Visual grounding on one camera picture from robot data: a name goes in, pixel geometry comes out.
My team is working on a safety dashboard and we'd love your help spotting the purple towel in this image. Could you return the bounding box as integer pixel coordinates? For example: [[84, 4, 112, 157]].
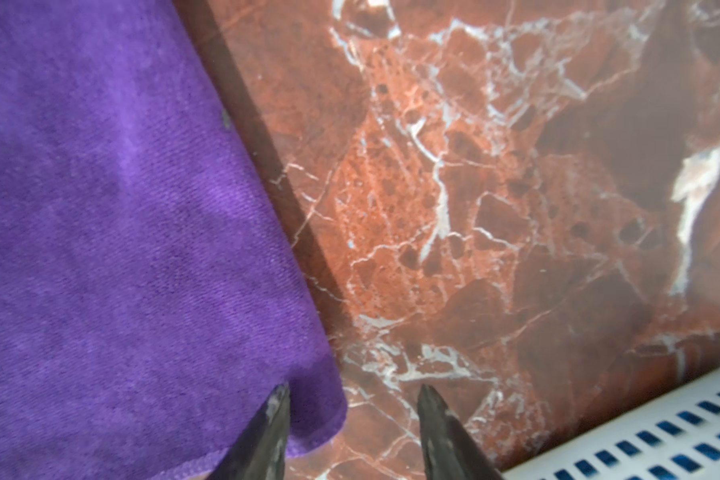
[[0, 1, 348, 479]]

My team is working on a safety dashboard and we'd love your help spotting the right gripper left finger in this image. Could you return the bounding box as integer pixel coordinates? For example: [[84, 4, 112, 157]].
[[206, 383, 291, 480]]

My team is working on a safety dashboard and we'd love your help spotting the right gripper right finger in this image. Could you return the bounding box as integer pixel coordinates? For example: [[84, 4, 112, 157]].
[[417, 384, 503, 480]]

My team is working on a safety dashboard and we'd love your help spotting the white plastic basket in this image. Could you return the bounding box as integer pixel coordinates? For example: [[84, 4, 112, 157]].
[[502, 366, 720, 479]]

